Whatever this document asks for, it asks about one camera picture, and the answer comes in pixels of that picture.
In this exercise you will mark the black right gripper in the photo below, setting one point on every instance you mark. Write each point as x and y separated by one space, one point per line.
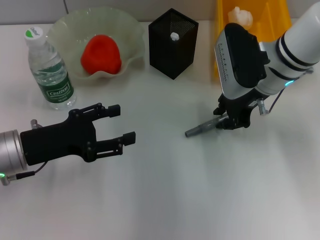
237 107

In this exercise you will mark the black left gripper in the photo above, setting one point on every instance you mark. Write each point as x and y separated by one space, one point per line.
60 142

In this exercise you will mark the grey glitter pen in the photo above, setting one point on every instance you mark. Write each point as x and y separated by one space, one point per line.
200 127

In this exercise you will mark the clear water bottle green label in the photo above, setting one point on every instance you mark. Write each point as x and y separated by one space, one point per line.
52 75

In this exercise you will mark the green pen white cap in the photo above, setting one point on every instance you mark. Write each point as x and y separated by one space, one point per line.
175 36

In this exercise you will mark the white paper ball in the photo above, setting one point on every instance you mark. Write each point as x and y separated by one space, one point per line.
240 15

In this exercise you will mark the black mesh pen holder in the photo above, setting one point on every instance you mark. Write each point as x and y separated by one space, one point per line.
172 60

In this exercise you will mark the translucent wavy glass fruit plate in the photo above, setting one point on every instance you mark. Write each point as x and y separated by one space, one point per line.
67 30

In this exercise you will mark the yellow plastic bin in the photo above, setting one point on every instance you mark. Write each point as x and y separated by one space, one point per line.
272 20

